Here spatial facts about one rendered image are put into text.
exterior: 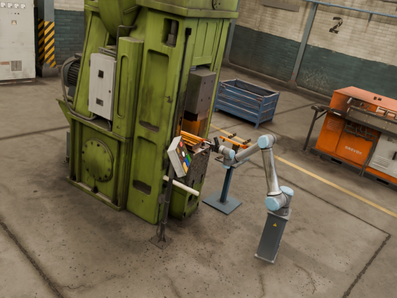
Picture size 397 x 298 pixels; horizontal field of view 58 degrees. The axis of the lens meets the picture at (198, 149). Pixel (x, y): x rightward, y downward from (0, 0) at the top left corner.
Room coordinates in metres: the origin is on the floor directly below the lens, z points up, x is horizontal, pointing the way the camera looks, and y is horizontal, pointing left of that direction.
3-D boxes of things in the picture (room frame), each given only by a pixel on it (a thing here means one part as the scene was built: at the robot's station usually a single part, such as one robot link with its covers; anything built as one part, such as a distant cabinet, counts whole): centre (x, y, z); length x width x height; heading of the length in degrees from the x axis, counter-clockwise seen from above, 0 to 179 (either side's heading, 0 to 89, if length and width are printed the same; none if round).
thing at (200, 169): (3.76, 0.19, 0.69); 0.56 x 0.38 x 0.45; 62
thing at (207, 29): (3.82, 0.32, 2.06); 0.44 x 0.41 x 0.47; 62
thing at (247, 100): (7.77, -0.85, 0.36); 1.20 x 0.80 x 0.72; 57
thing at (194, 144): (3.71, 0.21, 0.96); 0.42 x 0.20 x 0.09; 62
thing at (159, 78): (3.53, 0.48, 1.15); 0.44 x 0.26 x 2.30; 62
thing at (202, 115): (3.71, 0.21, 1.32); 0.42 x 0.20 x 0.10; 62
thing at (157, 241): (3.08, 0.22, 0.05); 0.22 x 0.22 x 0.09; 62
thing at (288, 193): (3.16, -0.95, 0.79); 0.17 x 0.15 x 0.18; 141
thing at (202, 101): (3.75, 0.19, 1.56); 0.42 x 0.39 x 0.40; 62
